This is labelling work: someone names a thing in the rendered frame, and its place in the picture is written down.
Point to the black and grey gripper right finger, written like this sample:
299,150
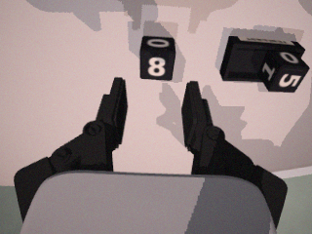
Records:
213,155

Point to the black calendar cube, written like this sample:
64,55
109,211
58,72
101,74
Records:
157,58
282,71

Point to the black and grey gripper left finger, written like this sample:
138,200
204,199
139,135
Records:
90,151

